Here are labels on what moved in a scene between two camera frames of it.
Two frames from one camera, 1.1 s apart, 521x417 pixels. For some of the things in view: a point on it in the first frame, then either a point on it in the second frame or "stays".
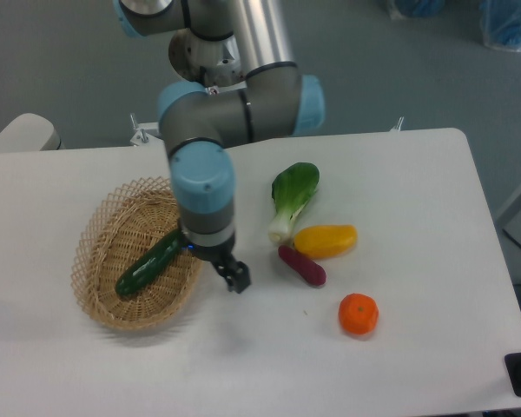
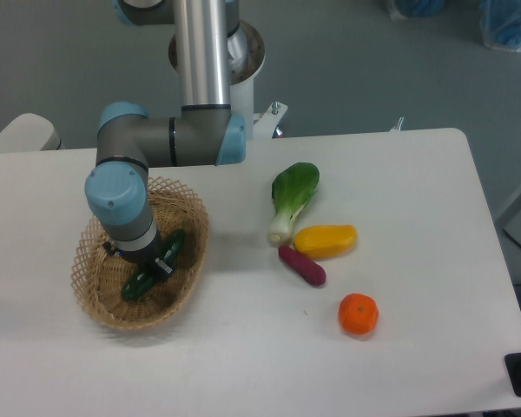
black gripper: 238,277 to 145,256
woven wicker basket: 122,223 stays
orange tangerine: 358,313 stays
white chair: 29,132 stays
